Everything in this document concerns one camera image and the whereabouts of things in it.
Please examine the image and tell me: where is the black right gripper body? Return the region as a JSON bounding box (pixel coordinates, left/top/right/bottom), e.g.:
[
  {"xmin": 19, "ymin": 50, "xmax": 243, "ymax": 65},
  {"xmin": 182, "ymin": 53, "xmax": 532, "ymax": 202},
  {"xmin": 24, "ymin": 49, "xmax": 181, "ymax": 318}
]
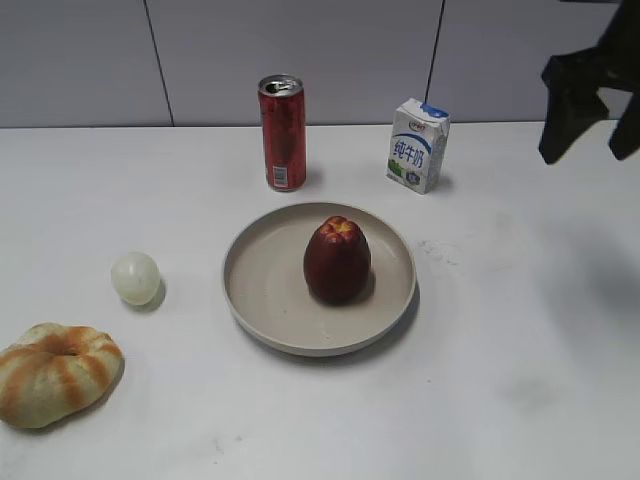
[{"xmin": 541, "ymin": 0, "xmax": 639, "ymax": 95}]

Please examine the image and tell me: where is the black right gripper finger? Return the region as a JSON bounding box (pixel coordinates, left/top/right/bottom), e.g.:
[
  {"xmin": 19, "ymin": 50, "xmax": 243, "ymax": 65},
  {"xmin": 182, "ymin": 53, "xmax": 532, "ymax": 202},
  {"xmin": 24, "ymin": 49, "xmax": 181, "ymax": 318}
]
[
  {"xmin": 538, "ymin": 89, "xmax": 609, "ymax": 165},
  {"xmin": 609, "ymin": 94, "xmax": 640, "ymax": 161}
]

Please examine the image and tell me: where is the dark red apple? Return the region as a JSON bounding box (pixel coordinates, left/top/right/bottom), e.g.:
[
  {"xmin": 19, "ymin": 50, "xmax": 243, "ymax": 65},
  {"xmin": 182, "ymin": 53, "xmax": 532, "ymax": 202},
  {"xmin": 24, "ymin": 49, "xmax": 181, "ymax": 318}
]
[{"xmin": 303, "ymin": 216, "xmax": 371, "ymax": 304}]

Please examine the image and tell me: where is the beige round plate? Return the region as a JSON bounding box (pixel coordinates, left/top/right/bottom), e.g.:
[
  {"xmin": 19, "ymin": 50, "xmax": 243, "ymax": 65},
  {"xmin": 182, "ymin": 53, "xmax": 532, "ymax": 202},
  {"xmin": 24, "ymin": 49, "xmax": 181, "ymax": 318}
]
[{"xmin": 222, "ymin": 202, "xmax": 420, "ymax": 357}]

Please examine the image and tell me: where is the white milk carton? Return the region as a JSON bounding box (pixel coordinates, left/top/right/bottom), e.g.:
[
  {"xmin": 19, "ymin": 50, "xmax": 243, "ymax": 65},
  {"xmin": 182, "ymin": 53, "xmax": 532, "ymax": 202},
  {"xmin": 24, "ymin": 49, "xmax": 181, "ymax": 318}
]
[{"xmin": 386, "ymin": 98, "xmax": 450, "ymax": 194}]

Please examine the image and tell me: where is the red soda can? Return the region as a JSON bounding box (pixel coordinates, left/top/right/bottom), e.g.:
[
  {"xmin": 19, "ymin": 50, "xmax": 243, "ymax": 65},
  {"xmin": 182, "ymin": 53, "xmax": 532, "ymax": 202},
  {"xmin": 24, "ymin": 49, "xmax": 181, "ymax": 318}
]
[{"xmin": 258, "ymin": 74, "xmax": 306, "ymax": 191}]

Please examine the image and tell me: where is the white egg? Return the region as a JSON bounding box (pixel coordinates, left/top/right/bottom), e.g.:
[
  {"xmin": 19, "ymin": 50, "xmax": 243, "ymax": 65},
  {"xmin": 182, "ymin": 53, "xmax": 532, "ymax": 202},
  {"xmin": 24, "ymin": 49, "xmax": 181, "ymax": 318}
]
[{"xmin": 110, "ymin": 252, "xmax": 161, "ymax": 306}]

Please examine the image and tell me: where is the orange striped bread bun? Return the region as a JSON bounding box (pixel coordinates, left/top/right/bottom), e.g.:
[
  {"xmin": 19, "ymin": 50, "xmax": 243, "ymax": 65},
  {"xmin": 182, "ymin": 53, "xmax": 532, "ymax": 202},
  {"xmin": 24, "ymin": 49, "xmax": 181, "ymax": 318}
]
[{"xmin": 1, "ymin": 322, "xmax": 124, "ymax": 429}]

